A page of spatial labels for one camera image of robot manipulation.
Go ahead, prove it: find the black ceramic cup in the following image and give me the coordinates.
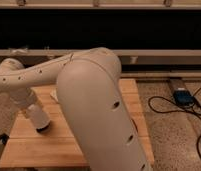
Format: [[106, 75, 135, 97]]
[[36, 125, 49, 133]]

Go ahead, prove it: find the black clamp at table edge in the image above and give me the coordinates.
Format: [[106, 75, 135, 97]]
[[0, 133, 9, 144]]

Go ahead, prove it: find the black cable on floor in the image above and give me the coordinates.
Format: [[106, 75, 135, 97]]
[[147, 79, 201, 169]]

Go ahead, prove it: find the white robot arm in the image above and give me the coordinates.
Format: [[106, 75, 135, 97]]
[[0, 47, 152, 171]]

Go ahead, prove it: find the blue power adapter box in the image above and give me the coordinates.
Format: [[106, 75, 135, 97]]
[[173, 88, 193, 106]]

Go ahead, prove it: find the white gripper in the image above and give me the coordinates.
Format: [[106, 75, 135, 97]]
[[20, 100, 50, 129]]

